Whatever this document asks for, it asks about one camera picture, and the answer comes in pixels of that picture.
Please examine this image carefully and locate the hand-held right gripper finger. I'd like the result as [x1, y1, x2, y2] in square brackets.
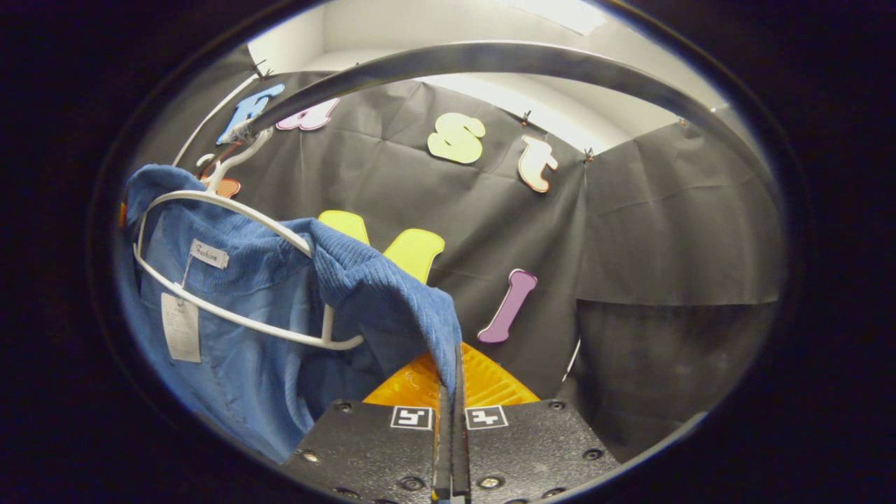
[453, 342, 622, 504]
[282, 350, 454, 504]

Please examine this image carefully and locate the blue corduroy shirt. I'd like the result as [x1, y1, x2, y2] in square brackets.
[115, 164, 463, 463]

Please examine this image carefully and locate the white shirt hanger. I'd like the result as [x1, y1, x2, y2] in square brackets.
[133, 129, 365, 351]

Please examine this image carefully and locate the black clothes rack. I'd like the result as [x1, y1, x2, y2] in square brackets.
[238, 41, 781, 204]

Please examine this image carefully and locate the black backdrop cloth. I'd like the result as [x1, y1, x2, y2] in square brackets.
[126, 42, 788, 463]

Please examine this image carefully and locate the large ceiling light panel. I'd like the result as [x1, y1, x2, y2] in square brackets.
[490, 0, 607, 36]

